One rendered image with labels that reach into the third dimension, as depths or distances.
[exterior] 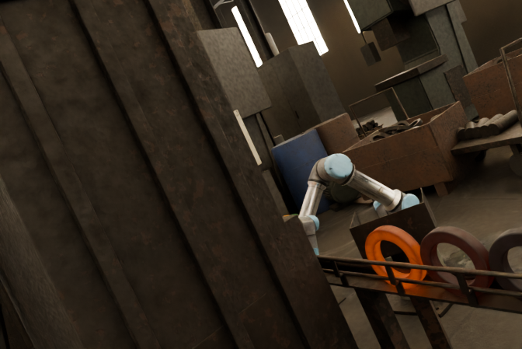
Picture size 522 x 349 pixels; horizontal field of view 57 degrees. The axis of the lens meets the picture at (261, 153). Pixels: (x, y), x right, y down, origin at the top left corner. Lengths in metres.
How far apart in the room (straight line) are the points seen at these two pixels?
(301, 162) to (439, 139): 1.74
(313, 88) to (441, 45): 1.84
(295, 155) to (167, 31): 4.06
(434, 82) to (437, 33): 0.71
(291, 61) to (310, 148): 1.83
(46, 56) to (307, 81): 5.76
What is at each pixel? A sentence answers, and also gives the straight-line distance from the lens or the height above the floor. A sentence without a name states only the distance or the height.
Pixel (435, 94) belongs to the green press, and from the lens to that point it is 6.84.
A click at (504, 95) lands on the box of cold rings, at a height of 0.42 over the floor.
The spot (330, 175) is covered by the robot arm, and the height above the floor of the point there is 0.82.
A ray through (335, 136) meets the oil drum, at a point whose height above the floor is 0.69.
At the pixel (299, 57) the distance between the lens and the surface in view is 6.91.
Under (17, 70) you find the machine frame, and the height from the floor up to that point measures 1.51.
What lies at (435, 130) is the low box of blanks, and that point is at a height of 0.54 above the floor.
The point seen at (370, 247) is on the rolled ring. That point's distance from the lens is 1.43.
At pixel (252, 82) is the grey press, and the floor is 1.70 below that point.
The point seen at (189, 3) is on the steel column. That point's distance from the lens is 6.51.
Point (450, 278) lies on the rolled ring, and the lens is 1.35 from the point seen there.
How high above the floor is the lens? 1.16
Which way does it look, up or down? 3 degrees down
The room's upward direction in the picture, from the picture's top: 25 degrees counter-clockwise
